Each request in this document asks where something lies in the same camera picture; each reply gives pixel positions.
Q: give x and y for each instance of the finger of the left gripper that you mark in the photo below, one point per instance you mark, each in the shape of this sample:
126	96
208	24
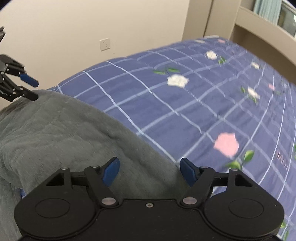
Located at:
29	80
26	93

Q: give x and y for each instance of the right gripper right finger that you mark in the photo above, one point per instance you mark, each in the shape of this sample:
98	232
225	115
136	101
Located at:
199	179

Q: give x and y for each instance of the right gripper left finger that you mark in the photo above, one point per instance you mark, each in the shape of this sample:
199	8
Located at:
99	179

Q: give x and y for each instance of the grey fleece pants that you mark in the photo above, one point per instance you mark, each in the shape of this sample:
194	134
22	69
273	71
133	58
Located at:
39	137

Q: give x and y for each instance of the blue plaid floral bedspread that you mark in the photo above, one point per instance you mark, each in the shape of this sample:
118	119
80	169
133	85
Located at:
209	100

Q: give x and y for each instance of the beige window ledge cabinet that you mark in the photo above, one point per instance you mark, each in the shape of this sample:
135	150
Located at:
267	41

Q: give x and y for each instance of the beige tall wardrobe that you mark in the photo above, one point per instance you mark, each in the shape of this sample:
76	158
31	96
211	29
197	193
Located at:
206	18

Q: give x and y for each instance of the window glass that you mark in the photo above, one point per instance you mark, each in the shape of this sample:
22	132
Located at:
286	19

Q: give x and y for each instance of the teal curtain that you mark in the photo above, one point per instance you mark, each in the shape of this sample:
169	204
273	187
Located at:
268	9

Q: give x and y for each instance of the white wall socket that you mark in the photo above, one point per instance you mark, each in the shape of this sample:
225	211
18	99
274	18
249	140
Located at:
105	44

